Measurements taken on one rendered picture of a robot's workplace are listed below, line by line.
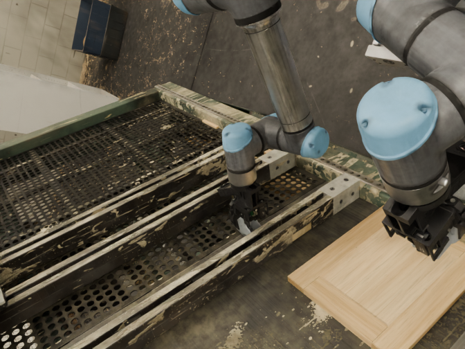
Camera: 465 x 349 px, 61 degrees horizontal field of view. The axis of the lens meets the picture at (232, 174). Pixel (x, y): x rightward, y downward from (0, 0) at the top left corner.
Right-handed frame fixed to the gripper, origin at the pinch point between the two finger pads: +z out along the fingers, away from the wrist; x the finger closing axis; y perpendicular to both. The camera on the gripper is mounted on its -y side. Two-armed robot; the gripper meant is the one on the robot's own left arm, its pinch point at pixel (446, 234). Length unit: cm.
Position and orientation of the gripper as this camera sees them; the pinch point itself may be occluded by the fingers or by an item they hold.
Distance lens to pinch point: 72.6
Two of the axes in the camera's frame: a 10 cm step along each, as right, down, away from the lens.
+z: 5.0, 5.2, 6.9
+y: -6.3, 7.7, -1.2
